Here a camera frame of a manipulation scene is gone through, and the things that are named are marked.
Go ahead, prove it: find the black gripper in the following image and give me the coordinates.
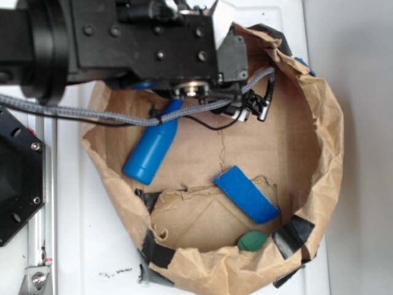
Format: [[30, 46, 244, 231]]
[[66, 1, 249, 98]]

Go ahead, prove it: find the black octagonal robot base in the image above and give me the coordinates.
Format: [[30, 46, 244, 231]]
[[1, 107, 44, 247]]

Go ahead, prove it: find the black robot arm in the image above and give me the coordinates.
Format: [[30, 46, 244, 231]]
[[1, 1, 248, 105]]

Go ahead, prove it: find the blue plastic bottle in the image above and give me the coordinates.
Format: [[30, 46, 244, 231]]
[[122, 81, 185, 186]]

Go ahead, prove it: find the blue sponge block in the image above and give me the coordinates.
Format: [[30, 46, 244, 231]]
[[214, 166, 279, 224]]

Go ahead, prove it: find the brown paper bag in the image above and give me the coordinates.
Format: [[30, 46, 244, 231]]
[[82, 26, 344, 294]]

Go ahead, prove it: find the green ball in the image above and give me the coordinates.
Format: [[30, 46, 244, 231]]
[[237, 230, 268, 252]]

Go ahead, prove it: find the grey braided cable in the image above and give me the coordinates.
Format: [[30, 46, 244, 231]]
[[0, 68, 276, 127]]

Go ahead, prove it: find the aluminium frame rail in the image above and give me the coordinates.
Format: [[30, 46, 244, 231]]
[[18, 114, 58, 294]]

